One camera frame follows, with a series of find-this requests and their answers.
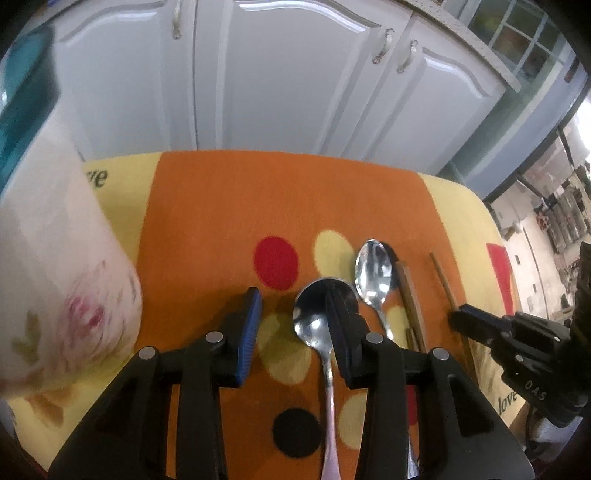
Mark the middle cabinet door handle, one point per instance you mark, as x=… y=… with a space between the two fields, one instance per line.
x=386 y=46

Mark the left cabinet door handle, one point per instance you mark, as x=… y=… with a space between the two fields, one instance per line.
x=176 y=20

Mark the right cabinet door handle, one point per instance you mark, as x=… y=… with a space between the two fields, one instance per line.
x=413 y=47

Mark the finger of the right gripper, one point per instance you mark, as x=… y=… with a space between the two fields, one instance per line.
x=478 y=325

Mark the cabinet door handle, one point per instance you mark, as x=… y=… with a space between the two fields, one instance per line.
x=386 y=46
x=413 y=47
x=176 y=20

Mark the orange yellow fleece blanket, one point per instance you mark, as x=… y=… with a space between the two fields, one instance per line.
x=203 y=225

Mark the long wooden chopstick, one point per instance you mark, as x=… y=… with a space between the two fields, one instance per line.
x=455 y=307

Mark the steel spoon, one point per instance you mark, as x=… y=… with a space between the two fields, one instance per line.
x=310 y=323
x=373 y=279

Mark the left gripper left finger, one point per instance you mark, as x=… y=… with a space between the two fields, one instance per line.
x=240 y=329

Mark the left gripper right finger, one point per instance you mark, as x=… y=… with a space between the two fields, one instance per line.
x=347 y=329

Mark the floral utensil holder teal rim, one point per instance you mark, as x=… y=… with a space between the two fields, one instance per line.
x=70 y=297

